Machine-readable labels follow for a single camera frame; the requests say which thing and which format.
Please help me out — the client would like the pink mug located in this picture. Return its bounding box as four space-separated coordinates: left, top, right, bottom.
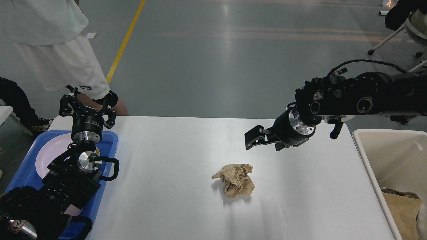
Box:
64 204 84 217

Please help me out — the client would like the person in white shorts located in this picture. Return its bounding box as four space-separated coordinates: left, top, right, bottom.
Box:
1 0 128 116

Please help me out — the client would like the white paper cup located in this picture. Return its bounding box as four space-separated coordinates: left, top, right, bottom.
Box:
416 200 427 240

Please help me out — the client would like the person in dark trousers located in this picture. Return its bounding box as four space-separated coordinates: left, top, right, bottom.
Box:
0 77 53 136

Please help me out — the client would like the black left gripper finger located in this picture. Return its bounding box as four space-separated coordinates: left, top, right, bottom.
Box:
59 88 87 117
98 104 116 129

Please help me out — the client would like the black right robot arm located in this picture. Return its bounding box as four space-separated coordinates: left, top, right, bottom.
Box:
244 59 427 151

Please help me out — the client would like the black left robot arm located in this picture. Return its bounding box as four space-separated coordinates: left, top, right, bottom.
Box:
0 88 119 240

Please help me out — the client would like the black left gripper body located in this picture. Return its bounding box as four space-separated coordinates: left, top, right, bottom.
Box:
71 116 104 143

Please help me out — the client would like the blue plastic tray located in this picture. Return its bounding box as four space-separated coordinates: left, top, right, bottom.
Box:
5 130 119 240

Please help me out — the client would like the brown paper bag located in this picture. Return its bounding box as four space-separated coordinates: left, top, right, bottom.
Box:
381 187 423 240

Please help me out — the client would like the brown paper ball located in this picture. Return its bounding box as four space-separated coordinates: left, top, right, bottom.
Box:
212 164 255 198

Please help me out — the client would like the small white side table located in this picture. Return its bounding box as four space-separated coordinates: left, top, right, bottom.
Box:
0 105 34 136

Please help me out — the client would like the pink plate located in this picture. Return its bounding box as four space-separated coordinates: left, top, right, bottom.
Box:
35 131 72 178

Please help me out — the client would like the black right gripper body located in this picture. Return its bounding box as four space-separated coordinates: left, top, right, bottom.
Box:
271 107 316 147

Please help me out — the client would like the beige plastic bin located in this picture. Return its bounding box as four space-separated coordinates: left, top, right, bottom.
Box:
352 129 427 240

